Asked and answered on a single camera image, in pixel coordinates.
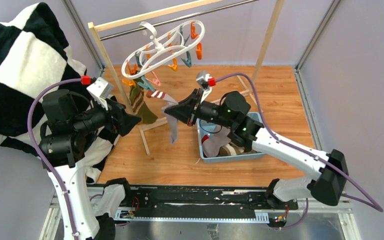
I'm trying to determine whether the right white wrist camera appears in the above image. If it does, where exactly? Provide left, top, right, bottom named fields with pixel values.
left=196, top=70, right=216, bottom=103

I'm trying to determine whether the yellow clothes peg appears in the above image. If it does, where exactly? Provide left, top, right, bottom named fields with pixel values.
left=168, top=58, right=178, bottom=72

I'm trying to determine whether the grey sock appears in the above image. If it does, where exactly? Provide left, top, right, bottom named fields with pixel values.
left=146, top=89, right=178, bottom=144
left=202, top=125, right=231, bottom=158

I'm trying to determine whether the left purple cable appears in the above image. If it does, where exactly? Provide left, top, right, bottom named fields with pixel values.
left=27, top=75, right=91, bottom=240

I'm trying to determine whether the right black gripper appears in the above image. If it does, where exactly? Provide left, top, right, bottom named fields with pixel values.
left=165, top=89, right=234, bottom=129

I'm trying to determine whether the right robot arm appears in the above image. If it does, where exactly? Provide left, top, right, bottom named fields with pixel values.
left=164, top=89, right=348, bottom=209

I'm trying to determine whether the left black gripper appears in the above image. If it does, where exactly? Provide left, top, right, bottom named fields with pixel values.
left=72, top=94, right=141, bottom=134

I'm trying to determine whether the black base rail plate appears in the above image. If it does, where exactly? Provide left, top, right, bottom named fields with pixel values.
left=120, top=184, right=298, bottom=221

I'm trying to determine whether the green striped sock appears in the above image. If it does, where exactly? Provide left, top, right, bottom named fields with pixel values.
left=129, top=78, right=158, bottom=125

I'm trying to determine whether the orange clothes peg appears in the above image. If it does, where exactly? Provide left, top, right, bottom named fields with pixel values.
left=195, top=43, right=203, bottom=60
left=190, top=21, right=199, bottom=40

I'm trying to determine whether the teal clothes peg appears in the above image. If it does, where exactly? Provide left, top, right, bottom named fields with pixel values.
left=181, top=51, right=192, bottom=68

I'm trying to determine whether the brown striped sock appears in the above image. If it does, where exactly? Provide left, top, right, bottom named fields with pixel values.
left=217, top=143, right=256, bottom=157

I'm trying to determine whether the black white checkered blanket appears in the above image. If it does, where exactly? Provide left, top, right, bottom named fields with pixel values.
left=0, top=2, right=125, bottom=184

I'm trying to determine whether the white round clip hanger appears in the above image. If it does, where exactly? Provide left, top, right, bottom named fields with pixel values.
left=121, top=20, right=206, bottom=79

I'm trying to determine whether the pink clothes peg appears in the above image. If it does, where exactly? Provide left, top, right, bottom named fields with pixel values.
left=146, top=71, right=161, bottom=87

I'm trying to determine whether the wooden clothes rack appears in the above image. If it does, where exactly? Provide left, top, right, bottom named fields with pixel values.
left=87, top=0, right=285, bottom=157

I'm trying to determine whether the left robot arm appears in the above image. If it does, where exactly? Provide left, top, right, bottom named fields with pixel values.
left=39, top=89, right=141, bottom=240

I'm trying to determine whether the light blue plastic basket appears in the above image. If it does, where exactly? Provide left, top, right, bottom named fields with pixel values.
left=197, top=120, right=265, bottom=164

